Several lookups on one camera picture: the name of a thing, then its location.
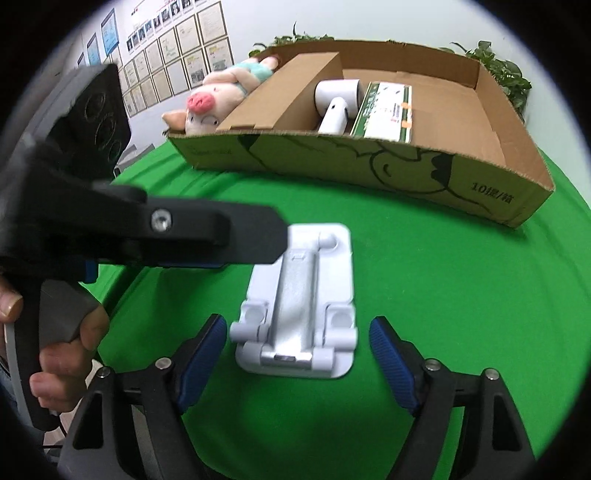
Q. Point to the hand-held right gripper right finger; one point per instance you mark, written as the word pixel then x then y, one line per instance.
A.
pixel 392 364

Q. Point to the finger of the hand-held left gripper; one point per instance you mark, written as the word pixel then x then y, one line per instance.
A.
pixel 194 235
pixel 90 272

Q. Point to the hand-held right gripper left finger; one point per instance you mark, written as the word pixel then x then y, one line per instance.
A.
pixel 201 360

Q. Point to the white folding phone stand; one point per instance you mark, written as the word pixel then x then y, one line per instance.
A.
pixel 295 295

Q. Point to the plain brown cardboard box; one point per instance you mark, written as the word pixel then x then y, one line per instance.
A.
pixel 277 101

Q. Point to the cardboard tray box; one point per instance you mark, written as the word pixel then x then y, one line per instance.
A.
pixel 415 170

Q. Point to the white handheld fabric shaver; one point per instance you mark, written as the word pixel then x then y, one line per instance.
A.
pixel 337 99

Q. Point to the white and green medicine box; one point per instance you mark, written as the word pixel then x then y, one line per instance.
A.
pixel 383 113

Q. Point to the person's left hand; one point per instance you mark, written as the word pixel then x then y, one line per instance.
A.
pixel 64 369

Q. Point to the green tablecloth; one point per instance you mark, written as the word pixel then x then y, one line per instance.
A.
pixel 438 286

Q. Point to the grey plastic stool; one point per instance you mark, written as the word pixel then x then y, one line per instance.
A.
pixel 134 159

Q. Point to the pink pig plush toy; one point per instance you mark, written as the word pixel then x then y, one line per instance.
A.
pixel 212 99

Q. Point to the green potted plant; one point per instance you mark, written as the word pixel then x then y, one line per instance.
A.
pixel 503 78
pixel 300 38

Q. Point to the group of framed wall certificates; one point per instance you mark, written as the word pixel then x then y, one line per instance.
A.
pixel 180 50

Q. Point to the row of blue wall posters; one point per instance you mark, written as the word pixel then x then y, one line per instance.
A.
pixel 108 32

